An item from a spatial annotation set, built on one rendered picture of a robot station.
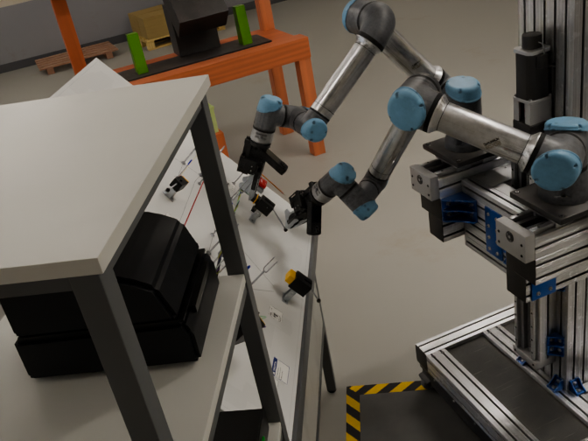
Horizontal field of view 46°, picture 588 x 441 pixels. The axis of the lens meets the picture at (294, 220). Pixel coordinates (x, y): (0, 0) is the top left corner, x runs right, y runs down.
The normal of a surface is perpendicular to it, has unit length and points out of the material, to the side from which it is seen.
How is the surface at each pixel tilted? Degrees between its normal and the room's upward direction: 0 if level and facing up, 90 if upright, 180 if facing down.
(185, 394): 0
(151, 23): 90
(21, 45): 90
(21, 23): 90
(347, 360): 0
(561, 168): 93
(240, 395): 49
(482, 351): 0
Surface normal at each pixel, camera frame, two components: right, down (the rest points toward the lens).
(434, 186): 0.37, 0.39
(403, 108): -0.56, 0.43
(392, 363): -0.17, -0.87
